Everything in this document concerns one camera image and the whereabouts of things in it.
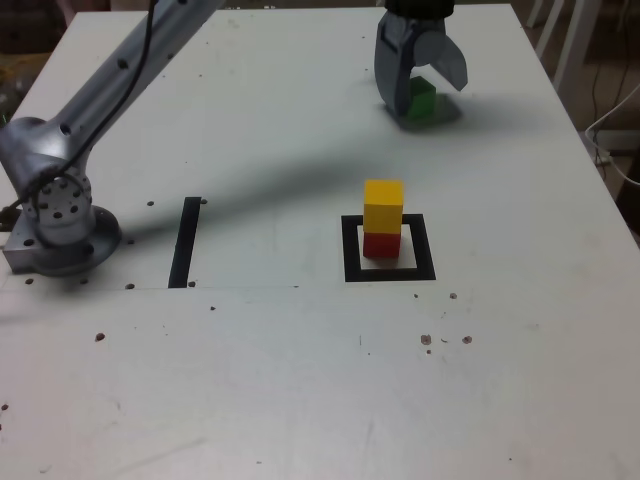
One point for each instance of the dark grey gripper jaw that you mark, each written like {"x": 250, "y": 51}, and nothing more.
{"x": 390, "y": 75}

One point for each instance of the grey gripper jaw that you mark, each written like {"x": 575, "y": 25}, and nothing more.
{"x": 442, "y": 50}

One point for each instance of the green cube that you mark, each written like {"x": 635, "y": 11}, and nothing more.
{"x": 422, "y": 100}

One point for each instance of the yellow cube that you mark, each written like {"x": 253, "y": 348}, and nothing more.
{"x": 382, "y": 207}

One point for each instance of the red cube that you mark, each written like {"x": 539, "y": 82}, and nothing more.
{"x": 381, "y": 246}

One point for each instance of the black tape square outline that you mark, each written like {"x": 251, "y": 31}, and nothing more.
{"x": 350, "y": 250}

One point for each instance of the black tape strip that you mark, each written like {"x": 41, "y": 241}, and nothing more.
{"x": 183, "y": 245}

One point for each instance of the white furniture frame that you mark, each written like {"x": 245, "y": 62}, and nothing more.
{"x": 575, "y": 40}

